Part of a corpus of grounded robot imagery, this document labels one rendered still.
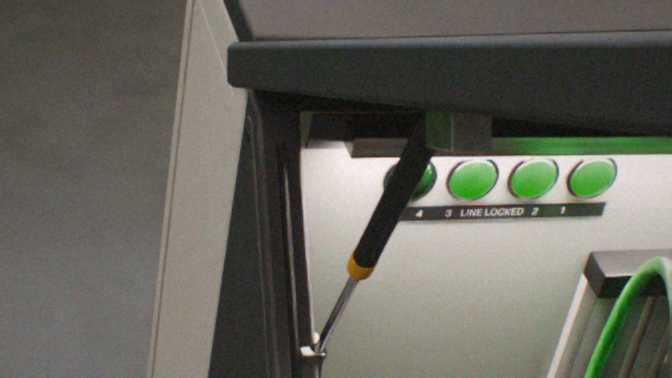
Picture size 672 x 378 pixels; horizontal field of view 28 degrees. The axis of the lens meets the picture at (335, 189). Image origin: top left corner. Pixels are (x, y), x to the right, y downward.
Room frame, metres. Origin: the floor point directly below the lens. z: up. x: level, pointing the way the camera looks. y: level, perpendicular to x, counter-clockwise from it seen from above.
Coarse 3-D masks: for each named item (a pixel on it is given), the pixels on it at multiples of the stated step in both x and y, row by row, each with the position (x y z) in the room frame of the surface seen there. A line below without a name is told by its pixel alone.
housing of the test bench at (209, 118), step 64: (192, 0) 1.20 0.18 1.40; (256, 0) 1.03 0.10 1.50; (320, 0) 1.06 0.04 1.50; (384, 0) 1.08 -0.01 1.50; (448, 0) 1.11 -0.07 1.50; (512, 0) 1.13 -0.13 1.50; (576, 0) 1.16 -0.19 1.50; (640, 0) 1.19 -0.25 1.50; (192, 64) 1.17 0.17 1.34; (192, 128) 1.14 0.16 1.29; (192, 192) 1.11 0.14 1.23; (192, 256) 1.08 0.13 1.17; (192, 320) 1.05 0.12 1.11
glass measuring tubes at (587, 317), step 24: (600, 264) 1.04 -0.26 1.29; (624, 264) 1.05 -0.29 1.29; (600, 288) 1.02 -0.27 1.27; (648, 288) 1.04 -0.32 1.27; (576, 312) 1.05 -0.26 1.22; (600, 312) 1.04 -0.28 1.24; (648, 312) 1.08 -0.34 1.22; (576, 336) 1.05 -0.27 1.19; (600, 336) 1.04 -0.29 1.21; (624, 336) 1.05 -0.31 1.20; (648, 336) 1.06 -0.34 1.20; (576, 360) 1.04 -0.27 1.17; (624, 360) 1.08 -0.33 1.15; (648, 360) 1.06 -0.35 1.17
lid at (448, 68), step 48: (240, 48) 0.93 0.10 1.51; (288, 48) 0.81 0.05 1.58; (336, 48) 0.72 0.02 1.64; (384, 48) 0.65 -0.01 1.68; (432, 48) 0.59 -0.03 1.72; (480, 48) 0.54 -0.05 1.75; (528, 48) 0.50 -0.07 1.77; (576, 48) 0.46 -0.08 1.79; (624, 48) 0.43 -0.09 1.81; (336, 96) 0.71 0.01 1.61; (384, 96) 0.63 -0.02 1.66; (432, 96) 0.58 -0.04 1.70; (480, 96) 0.53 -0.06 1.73; (528, 96) 0.49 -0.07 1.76; (576, 96) 0.45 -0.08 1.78; (624, 96) 0.42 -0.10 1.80; (432, 144) 0.63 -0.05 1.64; (480, 144) 0.61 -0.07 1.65
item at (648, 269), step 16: (640, 272) 0.92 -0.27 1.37; (656, 272) 0.89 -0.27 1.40; (624, 288) 0.95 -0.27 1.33; (640, 288) 0.94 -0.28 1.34; (624, 304) 0.95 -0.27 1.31; (608, 320) 0.97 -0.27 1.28; (624, 320) 0.96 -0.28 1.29; (608, 336) 0.97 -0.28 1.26; (608, 352) 0.97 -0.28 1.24; (592, 368) 0.98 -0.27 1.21
